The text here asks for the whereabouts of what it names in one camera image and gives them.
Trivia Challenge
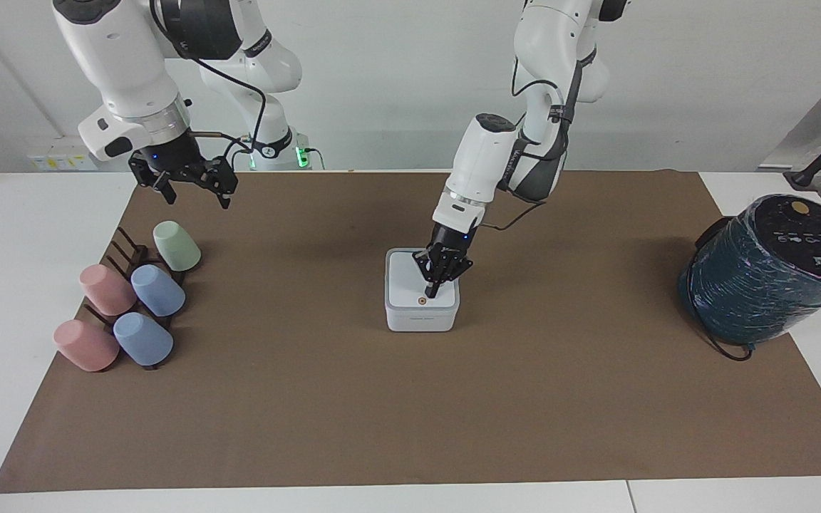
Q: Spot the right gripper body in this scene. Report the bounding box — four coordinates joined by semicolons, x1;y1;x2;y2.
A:
139;131;202;180

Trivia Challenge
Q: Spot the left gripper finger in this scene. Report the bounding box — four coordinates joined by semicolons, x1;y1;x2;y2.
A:
436;251;475;299
412;243;444;299

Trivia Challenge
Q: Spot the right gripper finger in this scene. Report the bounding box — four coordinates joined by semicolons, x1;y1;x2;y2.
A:
128;155;177;202
181;157;239;210

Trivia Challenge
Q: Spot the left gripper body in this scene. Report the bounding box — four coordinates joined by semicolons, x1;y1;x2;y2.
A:
430;222;477;259

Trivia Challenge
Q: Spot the white square box device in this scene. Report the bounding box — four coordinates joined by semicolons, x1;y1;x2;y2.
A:
384;247;462;333

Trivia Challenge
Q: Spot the green cup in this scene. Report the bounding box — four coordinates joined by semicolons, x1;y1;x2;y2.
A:
152;220;202;273

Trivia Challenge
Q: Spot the dark brown cup rack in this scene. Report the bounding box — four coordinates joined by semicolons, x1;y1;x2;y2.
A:
83;226;192;373

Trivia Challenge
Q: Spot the blue cup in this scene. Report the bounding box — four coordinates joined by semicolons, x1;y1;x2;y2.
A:
112;311;175;368
130;264;187;318

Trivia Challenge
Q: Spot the pink cup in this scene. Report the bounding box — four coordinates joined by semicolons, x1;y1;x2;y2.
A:
53;319;120;373
79;264;138;317

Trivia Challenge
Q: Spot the dark teal wrapped spool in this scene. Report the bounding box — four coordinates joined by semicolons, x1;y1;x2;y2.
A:
677;193;821;347

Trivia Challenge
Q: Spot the white wall socket strip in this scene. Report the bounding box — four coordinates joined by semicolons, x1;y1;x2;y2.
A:
27;147;98;172

